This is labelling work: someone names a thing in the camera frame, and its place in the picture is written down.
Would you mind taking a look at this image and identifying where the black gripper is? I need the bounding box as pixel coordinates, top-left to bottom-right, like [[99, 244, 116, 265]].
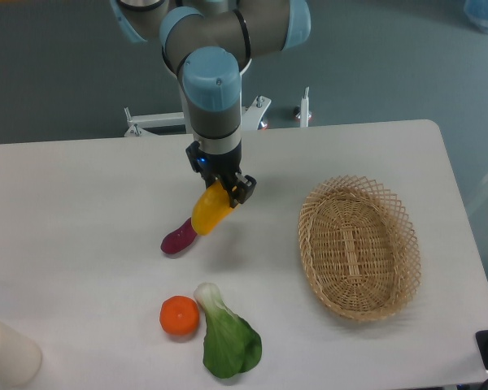
[[185, 141, 256, 208]]

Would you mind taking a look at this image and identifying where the yellow mango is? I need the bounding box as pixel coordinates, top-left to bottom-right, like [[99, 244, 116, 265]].
[[191, 180, 235, 236]]

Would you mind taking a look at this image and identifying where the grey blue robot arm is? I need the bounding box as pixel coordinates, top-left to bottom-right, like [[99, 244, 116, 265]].
[[110, 1, 311, 208]]

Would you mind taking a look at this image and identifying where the purple sweet potato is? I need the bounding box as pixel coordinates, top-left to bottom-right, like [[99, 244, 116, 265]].
[[160, 218, 198, 255]]

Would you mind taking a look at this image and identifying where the woven bamboo basket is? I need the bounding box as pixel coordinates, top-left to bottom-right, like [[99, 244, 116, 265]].
[[298, 175, 421, 322]]

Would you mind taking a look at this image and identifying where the orange tangerine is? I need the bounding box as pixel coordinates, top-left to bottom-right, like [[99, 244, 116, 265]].
[[159, 296, 200, 336]]

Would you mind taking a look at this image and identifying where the green bok choy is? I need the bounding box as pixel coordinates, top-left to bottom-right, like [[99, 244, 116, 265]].
[[194, 283, 262, 379]]

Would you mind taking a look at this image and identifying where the cream cylindrical bottle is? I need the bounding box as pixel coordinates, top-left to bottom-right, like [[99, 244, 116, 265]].
[[0, 322, 42, 387]]

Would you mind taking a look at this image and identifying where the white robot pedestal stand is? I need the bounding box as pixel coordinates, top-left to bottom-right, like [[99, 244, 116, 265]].
[[124, 86, 312, 137]]

